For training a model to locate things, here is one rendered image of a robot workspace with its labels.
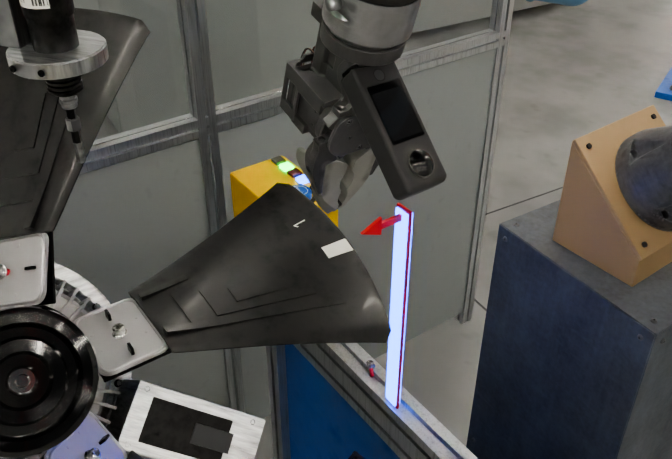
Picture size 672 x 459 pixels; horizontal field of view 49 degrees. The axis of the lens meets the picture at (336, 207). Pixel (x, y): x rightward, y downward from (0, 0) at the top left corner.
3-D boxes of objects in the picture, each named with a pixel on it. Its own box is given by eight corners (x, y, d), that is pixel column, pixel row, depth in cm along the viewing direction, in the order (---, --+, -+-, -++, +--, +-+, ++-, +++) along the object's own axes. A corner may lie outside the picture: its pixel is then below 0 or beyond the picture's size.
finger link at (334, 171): (305, 180, 77) (319, 113, 70) (336, 218, 74) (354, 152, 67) (279, 189, 75) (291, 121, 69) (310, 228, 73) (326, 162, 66)
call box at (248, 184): (233, 225, 121) (228, 170, 116) (285, 206, 126) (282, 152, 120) (285, 275, 111) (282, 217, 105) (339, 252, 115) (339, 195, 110)
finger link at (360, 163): (329, 171, 79) (345, 105, 72) (361, 208, 76) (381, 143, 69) (305, 180, 77) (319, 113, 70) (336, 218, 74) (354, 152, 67)
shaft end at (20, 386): (13, 398, 58) (13, 399, 58) (3, 374, 59) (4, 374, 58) (40, 387, 60) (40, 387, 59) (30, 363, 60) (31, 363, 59)
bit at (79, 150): (90, 158, 59) (77, 99, 56) (87, 165, 58) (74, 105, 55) (76, 158, 59) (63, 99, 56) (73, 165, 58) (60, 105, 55)
